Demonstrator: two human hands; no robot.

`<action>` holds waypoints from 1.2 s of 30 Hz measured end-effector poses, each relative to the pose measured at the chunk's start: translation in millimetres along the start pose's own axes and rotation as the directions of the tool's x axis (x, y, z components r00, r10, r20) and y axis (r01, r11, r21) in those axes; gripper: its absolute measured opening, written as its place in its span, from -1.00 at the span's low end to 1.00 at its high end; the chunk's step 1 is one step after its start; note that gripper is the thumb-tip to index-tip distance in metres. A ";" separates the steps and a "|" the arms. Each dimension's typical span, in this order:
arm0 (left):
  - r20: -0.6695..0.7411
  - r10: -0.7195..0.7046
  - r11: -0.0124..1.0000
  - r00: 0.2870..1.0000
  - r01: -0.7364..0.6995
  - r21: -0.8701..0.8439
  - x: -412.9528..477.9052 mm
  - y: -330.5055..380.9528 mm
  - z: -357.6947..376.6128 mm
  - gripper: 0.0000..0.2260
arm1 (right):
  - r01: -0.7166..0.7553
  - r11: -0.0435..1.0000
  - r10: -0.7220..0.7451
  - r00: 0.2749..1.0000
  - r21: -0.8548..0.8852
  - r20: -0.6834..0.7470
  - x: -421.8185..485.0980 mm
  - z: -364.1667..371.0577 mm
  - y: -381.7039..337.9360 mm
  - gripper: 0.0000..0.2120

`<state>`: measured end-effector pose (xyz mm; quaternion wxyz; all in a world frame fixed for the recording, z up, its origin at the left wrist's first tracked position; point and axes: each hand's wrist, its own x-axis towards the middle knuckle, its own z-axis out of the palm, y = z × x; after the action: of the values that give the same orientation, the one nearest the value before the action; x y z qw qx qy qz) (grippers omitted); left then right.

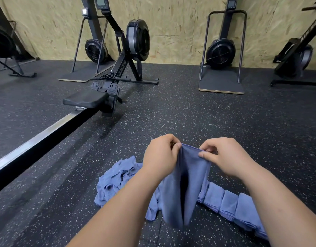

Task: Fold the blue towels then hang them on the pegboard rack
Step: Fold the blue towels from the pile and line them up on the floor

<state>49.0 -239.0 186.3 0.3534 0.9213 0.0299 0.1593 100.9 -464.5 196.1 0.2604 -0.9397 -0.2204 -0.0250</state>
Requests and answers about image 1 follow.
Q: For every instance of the plain blue towel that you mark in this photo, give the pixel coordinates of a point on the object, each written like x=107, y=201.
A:
x=229, y=205

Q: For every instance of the black ski trainer grey platform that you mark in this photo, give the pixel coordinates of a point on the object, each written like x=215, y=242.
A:
x=96, y=48

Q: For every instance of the person's left hand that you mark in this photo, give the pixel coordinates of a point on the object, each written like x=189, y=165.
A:
x=159, y=158

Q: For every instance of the black upright exercise machine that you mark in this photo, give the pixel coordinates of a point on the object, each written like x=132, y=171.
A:
x=294, y=56

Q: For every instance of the person's left forearm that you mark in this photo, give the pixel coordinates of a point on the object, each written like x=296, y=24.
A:
x=111, y=216

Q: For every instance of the black fan bike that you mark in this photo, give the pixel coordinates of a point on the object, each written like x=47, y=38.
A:
x=3, y=43

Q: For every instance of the black ski trainer wooden-edged platform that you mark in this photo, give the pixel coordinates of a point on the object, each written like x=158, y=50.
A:
x=221, y=53

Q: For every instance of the black rowing machine with rail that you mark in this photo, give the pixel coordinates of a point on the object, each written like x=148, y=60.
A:
x=60, y=126

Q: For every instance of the person's right hand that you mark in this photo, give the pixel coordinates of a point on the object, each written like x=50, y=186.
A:
x=230, y=157

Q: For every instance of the blue towel pile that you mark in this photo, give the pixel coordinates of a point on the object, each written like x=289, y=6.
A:
x=114, y=180

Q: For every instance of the row of blue towels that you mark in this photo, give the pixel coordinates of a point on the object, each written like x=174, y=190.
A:
x=191, y=177
x=214, y=197
x=262, y=231
x=246, y=211

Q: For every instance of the person's right forearm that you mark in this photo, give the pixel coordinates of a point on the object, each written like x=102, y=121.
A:
x=287, y=208

